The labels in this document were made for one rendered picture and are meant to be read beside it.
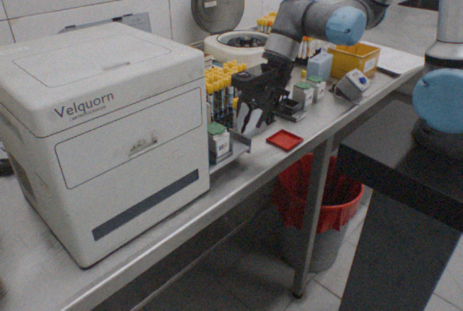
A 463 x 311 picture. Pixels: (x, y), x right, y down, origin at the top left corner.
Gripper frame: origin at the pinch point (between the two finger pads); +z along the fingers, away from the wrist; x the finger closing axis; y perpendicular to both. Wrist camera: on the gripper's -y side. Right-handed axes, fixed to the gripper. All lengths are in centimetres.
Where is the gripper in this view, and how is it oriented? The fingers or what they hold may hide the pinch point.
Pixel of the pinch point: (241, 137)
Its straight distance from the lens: 82.4
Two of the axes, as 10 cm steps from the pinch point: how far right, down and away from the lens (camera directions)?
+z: -3.5, 9.2, 1.6
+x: -7.1, -3.7, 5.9
